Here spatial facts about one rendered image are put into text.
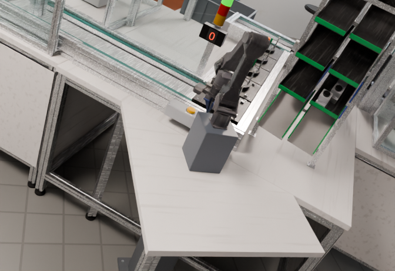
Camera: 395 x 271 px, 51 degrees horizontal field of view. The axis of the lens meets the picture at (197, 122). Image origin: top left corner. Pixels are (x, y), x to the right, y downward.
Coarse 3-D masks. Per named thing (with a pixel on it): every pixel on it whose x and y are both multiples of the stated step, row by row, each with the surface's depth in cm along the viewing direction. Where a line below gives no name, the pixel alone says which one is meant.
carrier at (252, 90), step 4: (232, 72) 221; (252, 76) 219; (248, 80) 230; (244, 84) 218; (248, 84) 220; (256, 84) 229; (240, 88) 215; (244, 88) 216; (248, 88) 219; (252, 88) 223; (256, 88) 225; (244, 92) 215; (248, 92) 217; (252, 92) 219; (256, 92) 220; (240, 96) 210; (244, 96) 211; (248, 96) 213; (252, 96) 215; (248, 100) 210; (252, 100) 212
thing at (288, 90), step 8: (296, 64) 185; (304, 64) 190; (328, 64) 190; (296, 72) 186; (304, 72) 186; (312, 72) 187; (320, 72) 188; (288, 80) 183; (296, 80) 183; (304, 80) 184; (312, 80) 184; (320, 80) 183; (280, 88) 179; (288, 88) 180; (296, 88) 180; (304, 88) 181; (312, 88) 181; (296, 96) 176; (304, 96) 178
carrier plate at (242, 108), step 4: (208, 88) 204; (196, 96) 193; (200, 96) 195; (204, 96) 196; (192, 100) 191; (196, 100) 191; (200, 100) 192; (204, 100) 193; (240, 100) 207; (244, 100) 208; (200, 104) 191; (204, 104) 190; (240, 104) 203; (244, 104) 204; (248, 104) 206; (240, 108) 200; (244, 108) 201; (240, 112) 196; (244, 112) 198; (236, 116) 192; (240, 116) 193; (232, 120) 188; (236, 120) 189; (236, 124) 189
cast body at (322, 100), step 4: (324, 92) 173; (328, 92) 173; (320, 96) 174; (324, 96) 173; (328, 96) 173; (316, 100) 175; (320, 100) 175; (324, 100) 173; (328, 100) 172; (320, 104) 175; (324, 104) 174
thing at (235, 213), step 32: (128, 128) 174; (160, 128) 182; (160, 160) 164; (160, 192) 150; (192, 192) 156; (224, 192) 163; (256, 192) 170; (288, 192) 178; (160, 224) 138; (192, 224) 143; (224, 224) 148; (256, 224) 154; (288, 224) 161; (224, 256) 140; (256, 256) 145; (288, 256) 150; (320, 256) 156
